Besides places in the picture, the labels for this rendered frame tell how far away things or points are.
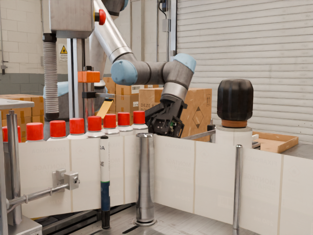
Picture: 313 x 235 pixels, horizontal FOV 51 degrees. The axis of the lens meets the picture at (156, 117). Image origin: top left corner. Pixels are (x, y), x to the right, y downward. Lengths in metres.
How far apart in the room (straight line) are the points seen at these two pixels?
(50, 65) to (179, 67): 0.39
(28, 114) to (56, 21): 3.70
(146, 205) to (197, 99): 0.94
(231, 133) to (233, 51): 4.72
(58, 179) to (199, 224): 0.30
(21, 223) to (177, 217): 0.32
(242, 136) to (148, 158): 0.23
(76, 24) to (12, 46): 6.16
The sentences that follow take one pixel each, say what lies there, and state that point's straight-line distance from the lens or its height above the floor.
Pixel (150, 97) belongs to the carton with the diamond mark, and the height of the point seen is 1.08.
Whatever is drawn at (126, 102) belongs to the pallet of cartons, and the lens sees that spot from 4.69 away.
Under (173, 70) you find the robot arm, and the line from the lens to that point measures 1.02.
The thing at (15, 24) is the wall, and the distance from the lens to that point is 7.02.
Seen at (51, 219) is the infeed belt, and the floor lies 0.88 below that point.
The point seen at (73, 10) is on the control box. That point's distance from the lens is 0.80.
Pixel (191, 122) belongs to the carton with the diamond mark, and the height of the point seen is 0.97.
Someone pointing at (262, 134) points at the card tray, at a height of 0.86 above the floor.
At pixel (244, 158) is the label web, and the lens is 0.59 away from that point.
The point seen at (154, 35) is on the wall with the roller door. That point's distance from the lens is 6.46.
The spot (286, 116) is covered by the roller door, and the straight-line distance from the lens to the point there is 5.16.
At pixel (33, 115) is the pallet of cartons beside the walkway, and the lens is 4.51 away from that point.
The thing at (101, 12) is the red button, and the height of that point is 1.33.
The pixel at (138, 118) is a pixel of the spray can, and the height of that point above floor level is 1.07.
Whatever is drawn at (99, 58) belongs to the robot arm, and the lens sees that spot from 1.31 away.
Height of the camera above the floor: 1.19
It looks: 7 degrees down
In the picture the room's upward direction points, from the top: straight up
